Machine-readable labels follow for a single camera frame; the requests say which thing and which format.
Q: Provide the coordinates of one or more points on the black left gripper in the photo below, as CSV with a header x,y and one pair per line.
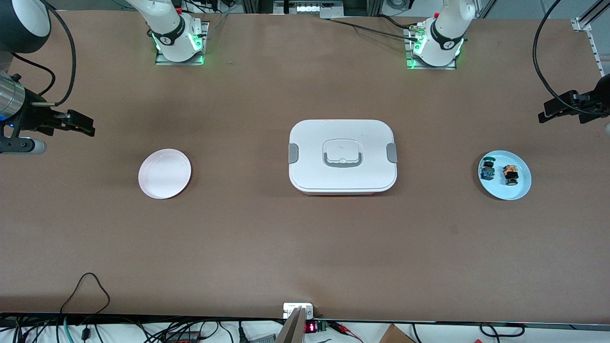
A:
x,y
601,99

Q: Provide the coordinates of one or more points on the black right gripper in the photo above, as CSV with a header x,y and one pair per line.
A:
x,y
34,116

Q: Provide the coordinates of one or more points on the orange push button switch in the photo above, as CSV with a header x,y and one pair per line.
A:
x,y
511,172

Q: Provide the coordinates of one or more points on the light blue round plate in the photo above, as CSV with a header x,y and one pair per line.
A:
x,y
517,190

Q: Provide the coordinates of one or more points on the pink round plate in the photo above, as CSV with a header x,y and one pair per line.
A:
x,y
164,174

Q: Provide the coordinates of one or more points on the white lunch box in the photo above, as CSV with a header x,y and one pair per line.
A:
x,y
310,166

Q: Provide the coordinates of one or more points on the grey device with lit ports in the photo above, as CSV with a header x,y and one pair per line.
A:
x,y
310,8

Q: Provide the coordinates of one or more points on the brown cardboard piece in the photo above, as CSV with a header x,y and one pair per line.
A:
x,y
394,336

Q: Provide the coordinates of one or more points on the grey metal bar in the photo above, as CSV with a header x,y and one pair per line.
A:
x,y
291,331

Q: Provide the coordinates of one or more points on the circuit board red display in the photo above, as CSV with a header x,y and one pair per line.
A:
x,y
310,327

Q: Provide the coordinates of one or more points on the aluminium frame rail with bracket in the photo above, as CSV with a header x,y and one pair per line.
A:
x,y
582,24

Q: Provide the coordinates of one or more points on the green push button switch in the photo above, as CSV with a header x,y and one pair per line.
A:
x,y
487,171

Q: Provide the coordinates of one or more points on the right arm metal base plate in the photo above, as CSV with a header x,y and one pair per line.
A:
x,y
181,62

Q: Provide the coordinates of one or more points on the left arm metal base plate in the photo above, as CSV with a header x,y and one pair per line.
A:
x,y
431,67

